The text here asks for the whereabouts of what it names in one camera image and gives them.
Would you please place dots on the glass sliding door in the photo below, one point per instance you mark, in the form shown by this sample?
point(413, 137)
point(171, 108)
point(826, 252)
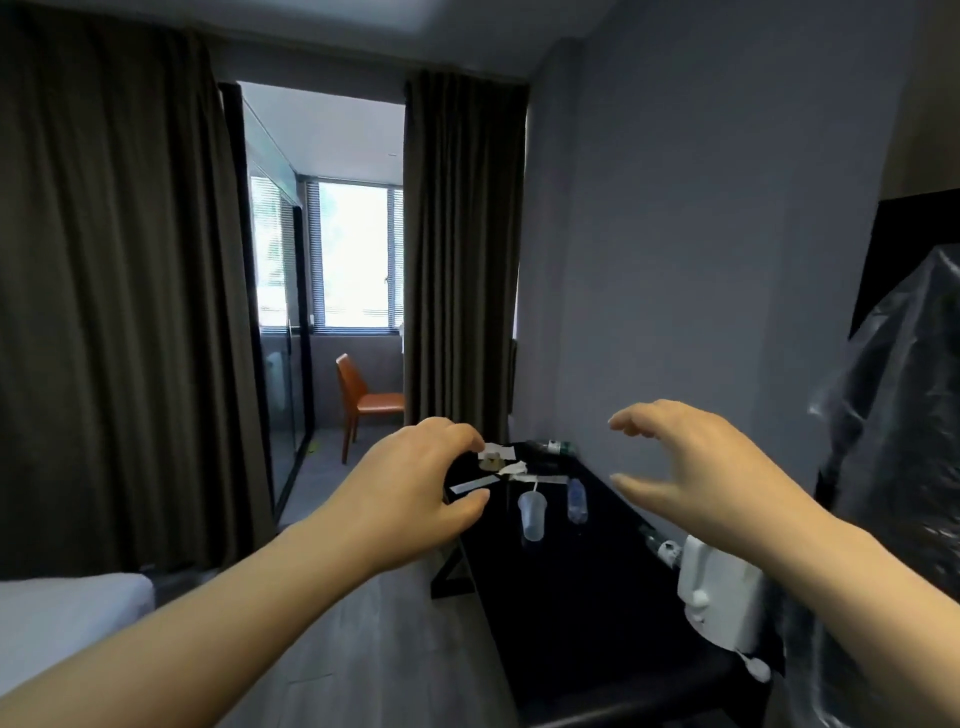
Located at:
point(281, 337)

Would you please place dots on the person's right hand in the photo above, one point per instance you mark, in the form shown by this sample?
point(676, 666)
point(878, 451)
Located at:
point(720, 480)

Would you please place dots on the narrow dark brown curtain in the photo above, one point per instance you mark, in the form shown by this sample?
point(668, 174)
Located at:
point(461, 247)

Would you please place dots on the black desk leg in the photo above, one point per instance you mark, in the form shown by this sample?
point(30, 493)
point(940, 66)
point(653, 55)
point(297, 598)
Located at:
point(450, 574)

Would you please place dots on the clear plastic cover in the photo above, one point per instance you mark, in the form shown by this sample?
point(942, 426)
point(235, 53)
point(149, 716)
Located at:
point(900, 450)

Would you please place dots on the wide dark brown curtain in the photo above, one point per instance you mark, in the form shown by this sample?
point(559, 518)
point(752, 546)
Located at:
point(112, 300)

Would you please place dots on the person's left forearm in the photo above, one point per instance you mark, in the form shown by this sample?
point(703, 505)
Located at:
point(187, 637)

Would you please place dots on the white paper strip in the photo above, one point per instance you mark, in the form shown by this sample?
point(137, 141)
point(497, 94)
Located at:
point(469, 486)

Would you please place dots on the person's left thumb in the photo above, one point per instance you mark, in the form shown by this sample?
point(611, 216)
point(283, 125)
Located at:
point(469, 506)

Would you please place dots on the long white paper sachet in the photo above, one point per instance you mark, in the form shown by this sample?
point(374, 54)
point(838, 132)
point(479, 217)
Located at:
point(547, 481)

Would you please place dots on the clear plastic cup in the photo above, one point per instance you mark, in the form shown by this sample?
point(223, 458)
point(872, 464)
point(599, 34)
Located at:
point(532, 516)

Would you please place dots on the person's right thumb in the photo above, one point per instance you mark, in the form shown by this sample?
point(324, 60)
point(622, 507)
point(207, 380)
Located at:
point(641, 491)

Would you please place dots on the white power plug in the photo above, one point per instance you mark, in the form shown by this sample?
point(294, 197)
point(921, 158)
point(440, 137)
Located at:
point(756, 666)

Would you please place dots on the dark bottle with green label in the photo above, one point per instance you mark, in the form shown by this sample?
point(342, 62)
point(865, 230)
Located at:
point(551, 448)

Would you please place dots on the orange chair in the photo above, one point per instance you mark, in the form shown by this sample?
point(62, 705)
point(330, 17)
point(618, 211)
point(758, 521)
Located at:
point(364, 401)

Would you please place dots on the white electric kettle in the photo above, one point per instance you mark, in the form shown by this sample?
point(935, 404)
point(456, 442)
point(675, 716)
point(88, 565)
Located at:
point(716, 592)

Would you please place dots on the small capped bottle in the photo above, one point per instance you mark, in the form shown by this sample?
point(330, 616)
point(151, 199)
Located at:
point(664, 550)

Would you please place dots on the window with blinds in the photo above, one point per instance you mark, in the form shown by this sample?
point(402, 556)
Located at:
point(352, 255)

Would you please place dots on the person's right forearm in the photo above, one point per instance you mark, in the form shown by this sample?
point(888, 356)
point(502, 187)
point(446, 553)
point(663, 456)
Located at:
point(870, 600)

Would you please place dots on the clear plastic water bottle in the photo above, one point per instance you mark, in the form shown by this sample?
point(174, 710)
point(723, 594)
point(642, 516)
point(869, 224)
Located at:
point(577, 502)

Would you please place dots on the crumpled paper wrapper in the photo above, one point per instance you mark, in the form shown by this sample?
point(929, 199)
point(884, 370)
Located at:
point(504, 461)

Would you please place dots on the person's left hand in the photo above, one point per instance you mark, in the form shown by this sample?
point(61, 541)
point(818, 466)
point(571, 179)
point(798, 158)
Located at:
point(397, 495)

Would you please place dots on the white bed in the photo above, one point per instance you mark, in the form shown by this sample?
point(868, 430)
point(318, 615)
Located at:
point(60, 622)

